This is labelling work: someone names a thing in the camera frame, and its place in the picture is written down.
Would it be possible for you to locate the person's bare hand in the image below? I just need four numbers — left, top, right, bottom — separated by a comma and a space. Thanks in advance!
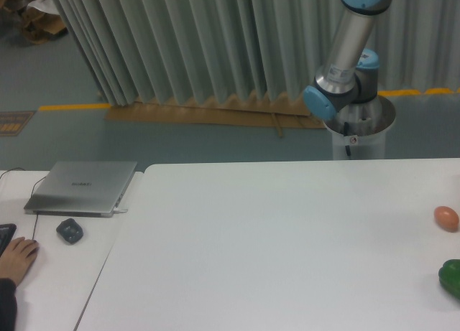
0, 237, 40, 286

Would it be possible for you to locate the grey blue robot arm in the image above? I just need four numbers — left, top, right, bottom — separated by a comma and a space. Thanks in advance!
303, 0, 392, 120

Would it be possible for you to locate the dark sleeved forearm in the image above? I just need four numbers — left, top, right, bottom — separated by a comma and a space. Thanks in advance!
1, 279, 17, 331

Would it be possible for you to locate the green bell pepper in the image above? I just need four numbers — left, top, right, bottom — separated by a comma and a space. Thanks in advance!
438, 259, 460, 299

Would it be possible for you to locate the black keyboard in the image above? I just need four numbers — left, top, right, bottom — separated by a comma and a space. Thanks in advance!
0, 223, 17, 255

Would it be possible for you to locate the white side table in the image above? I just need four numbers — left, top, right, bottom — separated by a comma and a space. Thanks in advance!
1, 170, 143, 330

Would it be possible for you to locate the black round controller device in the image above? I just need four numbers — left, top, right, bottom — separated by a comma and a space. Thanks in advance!
56, 218, 84, 245

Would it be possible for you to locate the silver closed laptop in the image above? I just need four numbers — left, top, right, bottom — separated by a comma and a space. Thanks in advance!
24, 161, 137, 217

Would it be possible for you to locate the crumpled brown cardboard pile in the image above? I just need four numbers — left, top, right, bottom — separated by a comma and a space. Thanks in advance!
1, 0, 68, 45

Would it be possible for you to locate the grey pleated curtain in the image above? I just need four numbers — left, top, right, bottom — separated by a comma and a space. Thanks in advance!
53, 0, 459, 106

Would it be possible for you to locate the brown cardboard floor sheet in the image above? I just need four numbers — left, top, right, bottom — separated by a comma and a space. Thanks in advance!
105, 91, 324, 137

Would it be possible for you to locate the brown egg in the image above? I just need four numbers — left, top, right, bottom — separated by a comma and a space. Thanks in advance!
433, 206, 459, 232

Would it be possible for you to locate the black mouse cable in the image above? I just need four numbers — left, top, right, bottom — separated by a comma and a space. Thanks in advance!
0, 167, 50, 241

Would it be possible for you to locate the black pedestal cable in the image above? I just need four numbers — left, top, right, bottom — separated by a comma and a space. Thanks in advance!
343, 121, 352, 159

